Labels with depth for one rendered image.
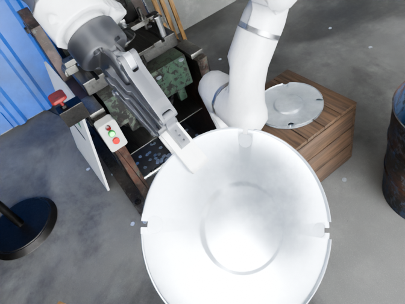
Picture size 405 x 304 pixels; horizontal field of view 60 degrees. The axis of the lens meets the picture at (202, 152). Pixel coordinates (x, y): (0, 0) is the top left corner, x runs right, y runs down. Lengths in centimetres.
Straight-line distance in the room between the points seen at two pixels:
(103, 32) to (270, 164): 29
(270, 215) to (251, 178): 6
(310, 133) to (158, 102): 107
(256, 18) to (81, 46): 50
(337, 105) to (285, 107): 21
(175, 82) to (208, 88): 59
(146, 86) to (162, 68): 105
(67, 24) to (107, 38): 5
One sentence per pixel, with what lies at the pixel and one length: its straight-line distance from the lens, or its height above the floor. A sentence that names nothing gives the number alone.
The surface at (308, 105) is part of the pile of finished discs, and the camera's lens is 156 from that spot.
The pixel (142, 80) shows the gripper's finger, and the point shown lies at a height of 116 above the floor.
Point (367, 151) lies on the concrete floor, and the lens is 187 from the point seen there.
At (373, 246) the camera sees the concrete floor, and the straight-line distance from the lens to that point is 158.
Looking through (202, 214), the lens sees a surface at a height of 100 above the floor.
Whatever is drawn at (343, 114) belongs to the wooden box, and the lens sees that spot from 156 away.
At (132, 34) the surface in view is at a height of 78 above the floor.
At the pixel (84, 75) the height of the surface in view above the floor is 71.
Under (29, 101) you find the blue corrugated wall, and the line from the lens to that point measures 288.
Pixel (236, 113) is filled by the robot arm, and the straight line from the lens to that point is 88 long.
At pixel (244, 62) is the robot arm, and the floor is 91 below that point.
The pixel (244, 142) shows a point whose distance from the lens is 52.
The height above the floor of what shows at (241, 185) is 99.
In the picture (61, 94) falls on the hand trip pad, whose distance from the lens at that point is 138.
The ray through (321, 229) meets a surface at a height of 89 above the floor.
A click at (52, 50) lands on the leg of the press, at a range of 182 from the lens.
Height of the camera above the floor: 139
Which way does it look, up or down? 45 degrees down
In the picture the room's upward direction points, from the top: 20 degrees counter-clockwise
